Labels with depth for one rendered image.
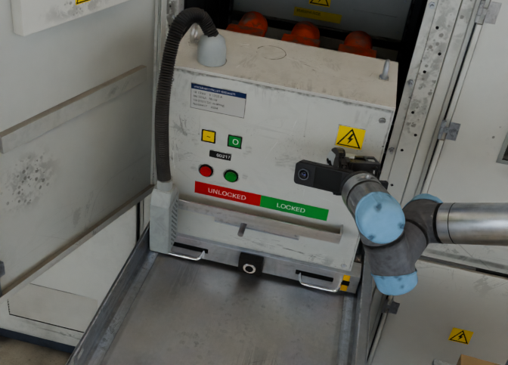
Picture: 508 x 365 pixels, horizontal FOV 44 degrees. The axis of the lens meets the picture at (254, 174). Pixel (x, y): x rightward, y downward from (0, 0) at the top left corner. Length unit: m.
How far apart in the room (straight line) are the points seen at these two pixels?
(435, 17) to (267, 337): 0.82
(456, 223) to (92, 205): 0.93
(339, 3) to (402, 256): 1.23
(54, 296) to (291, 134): 1.23
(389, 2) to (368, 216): 1.23
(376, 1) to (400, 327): 1.04
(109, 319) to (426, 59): 0.95
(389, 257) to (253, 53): 0.58
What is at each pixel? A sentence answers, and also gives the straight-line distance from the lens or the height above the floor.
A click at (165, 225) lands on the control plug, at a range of 1.44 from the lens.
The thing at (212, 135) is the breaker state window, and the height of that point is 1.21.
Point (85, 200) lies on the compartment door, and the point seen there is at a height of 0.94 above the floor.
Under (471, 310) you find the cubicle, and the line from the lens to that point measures 1.96.
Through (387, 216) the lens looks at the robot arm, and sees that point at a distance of 1.02.
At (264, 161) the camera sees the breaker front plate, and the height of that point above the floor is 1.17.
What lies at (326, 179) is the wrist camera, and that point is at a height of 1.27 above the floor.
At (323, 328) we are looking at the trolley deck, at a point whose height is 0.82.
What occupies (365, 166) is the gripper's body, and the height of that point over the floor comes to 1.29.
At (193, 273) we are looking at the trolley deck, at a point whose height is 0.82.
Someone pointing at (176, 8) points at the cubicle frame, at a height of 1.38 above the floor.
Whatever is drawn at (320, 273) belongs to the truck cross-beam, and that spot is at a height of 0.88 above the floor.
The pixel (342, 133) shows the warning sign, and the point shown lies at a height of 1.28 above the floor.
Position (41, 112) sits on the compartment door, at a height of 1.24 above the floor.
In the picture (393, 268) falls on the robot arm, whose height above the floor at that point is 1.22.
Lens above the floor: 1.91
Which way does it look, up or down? 33 degrees down
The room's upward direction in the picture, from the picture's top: 8 degrees clockwise
